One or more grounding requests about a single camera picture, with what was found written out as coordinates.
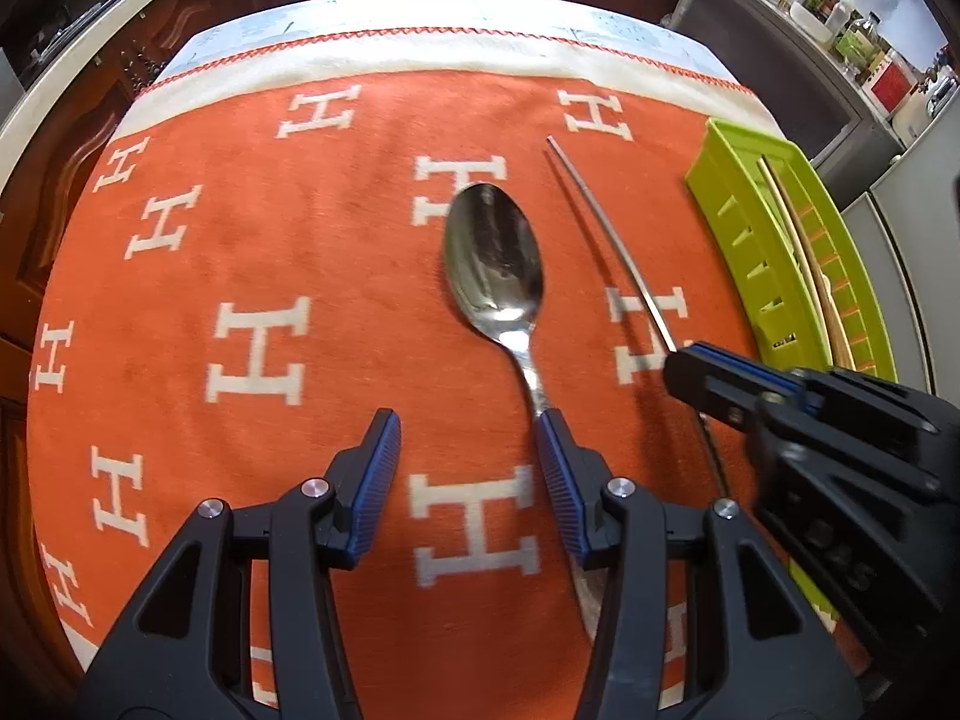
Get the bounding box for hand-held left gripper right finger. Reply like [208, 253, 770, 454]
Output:
[534, 409, 863, 720]

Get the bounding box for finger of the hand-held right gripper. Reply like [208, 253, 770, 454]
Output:
[665, 349, 811, 436]
[679, 341, 942, 436]

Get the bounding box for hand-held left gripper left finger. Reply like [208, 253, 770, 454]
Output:
[75, 409, 404, 720]

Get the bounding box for green plastic tray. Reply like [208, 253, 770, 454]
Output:
[685, 118, 899, 383]

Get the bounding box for brown wooden chopstick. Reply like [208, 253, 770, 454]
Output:
[771, 163, 857, 370]

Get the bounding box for metal chopstick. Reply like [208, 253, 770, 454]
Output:
[546, 135, 732, 502]

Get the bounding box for bamboo chopstick red bands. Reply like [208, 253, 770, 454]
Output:
[756, 156, 852, 370]

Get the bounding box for large metal spoon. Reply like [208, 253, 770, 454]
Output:
[442, 181, 601, 642]

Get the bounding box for silver refrigerator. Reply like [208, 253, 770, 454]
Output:
[840, 112, 960, 406]

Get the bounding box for orange printed blanket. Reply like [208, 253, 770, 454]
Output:
[26, 30, 878, 720]

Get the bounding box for red label container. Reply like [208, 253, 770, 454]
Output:
[870, 52, 912, 110]

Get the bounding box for steel floor appliance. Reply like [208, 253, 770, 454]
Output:
[671, 0, 901, 166]

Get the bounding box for green label bottle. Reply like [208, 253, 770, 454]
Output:
[836, 11, 882, 68]

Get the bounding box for white plastic bottle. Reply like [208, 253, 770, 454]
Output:
[821, 0, 856, 53]

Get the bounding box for white paper table cover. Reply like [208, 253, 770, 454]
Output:
[161, 0, 758, 91]

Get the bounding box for gas stove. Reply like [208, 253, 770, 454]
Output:
[15, 0, 173, 68]

